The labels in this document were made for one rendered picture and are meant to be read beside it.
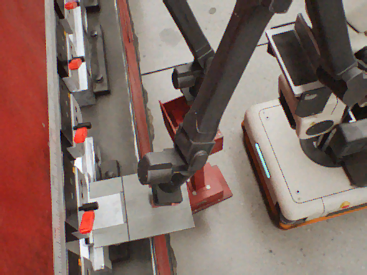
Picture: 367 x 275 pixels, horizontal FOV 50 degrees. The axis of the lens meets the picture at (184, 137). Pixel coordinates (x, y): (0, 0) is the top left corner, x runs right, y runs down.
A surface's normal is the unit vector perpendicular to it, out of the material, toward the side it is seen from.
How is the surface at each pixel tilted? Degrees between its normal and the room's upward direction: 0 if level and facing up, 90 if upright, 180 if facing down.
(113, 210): 0
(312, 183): 0
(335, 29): 77
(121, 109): 0
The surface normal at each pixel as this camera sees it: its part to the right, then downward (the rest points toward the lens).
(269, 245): -0.07, -0.44
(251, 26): 0.33, 0.71
